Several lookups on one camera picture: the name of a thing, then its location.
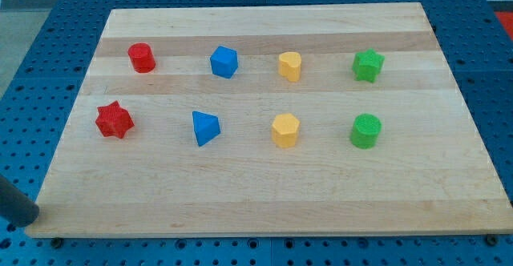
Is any yellow hexagon block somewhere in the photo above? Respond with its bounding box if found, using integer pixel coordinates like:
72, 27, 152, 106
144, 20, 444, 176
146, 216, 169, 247
271, 113, 301, 148

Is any yellow heart block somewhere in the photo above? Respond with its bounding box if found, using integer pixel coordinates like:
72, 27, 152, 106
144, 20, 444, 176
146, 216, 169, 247
278, 51, 302, 83

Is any wooden board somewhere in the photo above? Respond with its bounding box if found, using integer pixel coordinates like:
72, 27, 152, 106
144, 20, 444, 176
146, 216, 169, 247
26, 2, 512, 238

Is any blue triangle block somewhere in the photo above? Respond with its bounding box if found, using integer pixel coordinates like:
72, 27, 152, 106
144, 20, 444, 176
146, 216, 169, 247
192, 111, 221, 147

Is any blue cube block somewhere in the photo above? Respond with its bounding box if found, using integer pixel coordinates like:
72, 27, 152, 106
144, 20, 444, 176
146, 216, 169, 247
209, 46, 238, 79

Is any green cylinder block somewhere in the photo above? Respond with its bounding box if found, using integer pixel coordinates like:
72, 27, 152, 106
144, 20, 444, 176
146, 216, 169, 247
349, 113, 382, 149

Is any green star block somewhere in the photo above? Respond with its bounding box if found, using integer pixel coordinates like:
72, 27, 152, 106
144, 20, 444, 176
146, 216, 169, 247
352, 48, 385, 83

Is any red cylinder block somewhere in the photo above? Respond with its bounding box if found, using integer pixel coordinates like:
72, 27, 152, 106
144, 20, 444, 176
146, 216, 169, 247
127, 42, 156, 73

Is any red star block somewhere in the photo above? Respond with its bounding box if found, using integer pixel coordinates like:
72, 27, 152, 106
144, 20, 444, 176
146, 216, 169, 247
95, 101, 135, 139

